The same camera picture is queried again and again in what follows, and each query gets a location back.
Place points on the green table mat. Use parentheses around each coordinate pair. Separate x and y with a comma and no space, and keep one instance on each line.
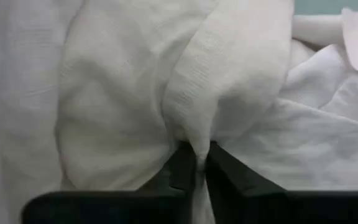
(322,6)

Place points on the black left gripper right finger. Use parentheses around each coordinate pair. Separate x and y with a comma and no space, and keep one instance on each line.
(235,186)

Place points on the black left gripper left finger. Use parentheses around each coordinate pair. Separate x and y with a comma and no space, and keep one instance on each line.
(182,168)

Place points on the white textured garment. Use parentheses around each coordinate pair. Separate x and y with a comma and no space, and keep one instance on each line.
(120,93)

